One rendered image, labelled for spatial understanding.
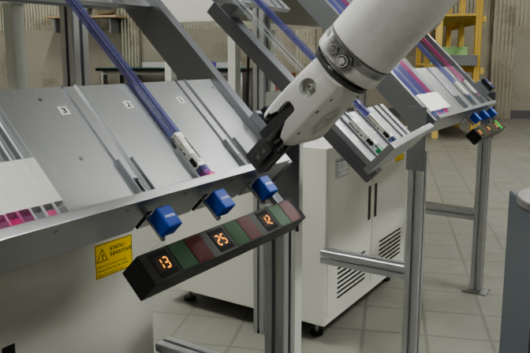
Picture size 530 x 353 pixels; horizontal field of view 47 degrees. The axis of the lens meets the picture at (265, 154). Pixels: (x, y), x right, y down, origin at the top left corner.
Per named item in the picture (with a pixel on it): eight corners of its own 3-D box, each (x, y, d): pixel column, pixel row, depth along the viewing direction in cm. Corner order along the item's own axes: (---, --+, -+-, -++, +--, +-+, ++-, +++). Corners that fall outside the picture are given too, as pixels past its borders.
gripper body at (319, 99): (351, 87, 65) (286, 156, 70) (387, 83, 73) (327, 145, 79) (307, 37, 67) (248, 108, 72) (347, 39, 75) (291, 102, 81)
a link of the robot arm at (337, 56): (368, 76, 64) (350, 95, 65) (399, 73, 71) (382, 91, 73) (318, 20, 66) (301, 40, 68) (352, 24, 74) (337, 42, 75)
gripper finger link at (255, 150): (281, 143, 72) (248, 178, 76) (295, 139, 75) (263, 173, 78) (265, 122, 73) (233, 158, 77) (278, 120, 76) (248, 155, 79)
